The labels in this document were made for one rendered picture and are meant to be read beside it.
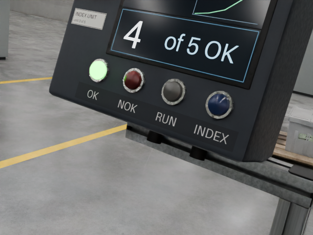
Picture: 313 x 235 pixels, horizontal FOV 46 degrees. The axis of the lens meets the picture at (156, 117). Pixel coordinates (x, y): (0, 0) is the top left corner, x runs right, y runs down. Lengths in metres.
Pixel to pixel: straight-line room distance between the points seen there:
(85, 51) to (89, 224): 1.79
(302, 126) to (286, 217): 3.08
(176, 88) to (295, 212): 0.18
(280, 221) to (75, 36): 0.31
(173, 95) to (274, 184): 0.14
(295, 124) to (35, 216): 2.31
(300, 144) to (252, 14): 3.22
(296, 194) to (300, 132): 3.12
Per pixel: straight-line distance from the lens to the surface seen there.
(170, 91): 0.36
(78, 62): 0.45
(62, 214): 2.25
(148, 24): 0.40
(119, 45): 0.42
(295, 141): 3.54
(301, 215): 0.41
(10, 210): 2.29
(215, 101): 0.34
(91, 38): 0.45
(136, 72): 0.39
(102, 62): 0.42
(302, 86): 7.93
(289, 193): 0.41
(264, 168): 0.41
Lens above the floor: 1.19
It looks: 16 degrees down
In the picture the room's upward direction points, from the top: 9 degrees clockwise
